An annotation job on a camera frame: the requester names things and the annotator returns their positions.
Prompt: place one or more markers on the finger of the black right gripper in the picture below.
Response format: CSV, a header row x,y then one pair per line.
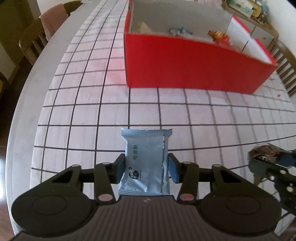
x,y
263,169
286,159

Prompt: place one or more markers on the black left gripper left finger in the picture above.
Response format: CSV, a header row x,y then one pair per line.
x,y
106,174

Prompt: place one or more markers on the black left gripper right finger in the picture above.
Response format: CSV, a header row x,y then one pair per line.
x,y
186,174

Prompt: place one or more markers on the brown m&m packet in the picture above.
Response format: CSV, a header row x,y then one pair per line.
x,y
268,153

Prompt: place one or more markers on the light blue pastry packet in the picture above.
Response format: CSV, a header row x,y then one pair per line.
x,y
146,163

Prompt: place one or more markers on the red chip bag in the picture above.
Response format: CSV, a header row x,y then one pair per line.
x,y
219,38

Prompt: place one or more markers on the white grid tablecloth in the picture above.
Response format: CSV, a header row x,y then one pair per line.
x,y
87,104

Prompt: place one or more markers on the wooden slatted chair right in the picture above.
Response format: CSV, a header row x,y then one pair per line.
x,y
285,64

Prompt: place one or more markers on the red white cardboard box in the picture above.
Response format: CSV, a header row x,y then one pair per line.
x,y
162,60

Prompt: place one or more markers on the white wooden sideboard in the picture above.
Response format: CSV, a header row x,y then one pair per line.
x,y
264,32

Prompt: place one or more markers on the teal wrapped candy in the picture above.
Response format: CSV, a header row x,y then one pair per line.
x,y
181,32

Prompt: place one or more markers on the pale yellow snack bag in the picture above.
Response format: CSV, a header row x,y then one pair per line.
x,y
144,28

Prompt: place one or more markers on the wooden chair with pink cloth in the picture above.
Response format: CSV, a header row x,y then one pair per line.
x,y
35,37

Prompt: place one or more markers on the tissue box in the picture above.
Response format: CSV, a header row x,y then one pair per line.
x,y
242,6

